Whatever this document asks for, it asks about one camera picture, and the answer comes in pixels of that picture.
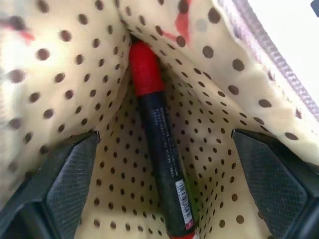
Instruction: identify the black marker with red cap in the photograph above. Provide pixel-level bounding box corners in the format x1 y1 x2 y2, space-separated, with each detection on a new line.
129 41 199 239

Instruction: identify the grey plaid pouch, dotted lining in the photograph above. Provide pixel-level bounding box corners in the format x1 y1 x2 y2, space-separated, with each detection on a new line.
0 0 319 239

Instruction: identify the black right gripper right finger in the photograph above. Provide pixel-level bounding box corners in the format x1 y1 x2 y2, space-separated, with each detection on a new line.
231 128 319 239

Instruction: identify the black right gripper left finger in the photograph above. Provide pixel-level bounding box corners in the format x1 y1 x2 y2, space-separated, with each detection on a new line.
0 131 100 239

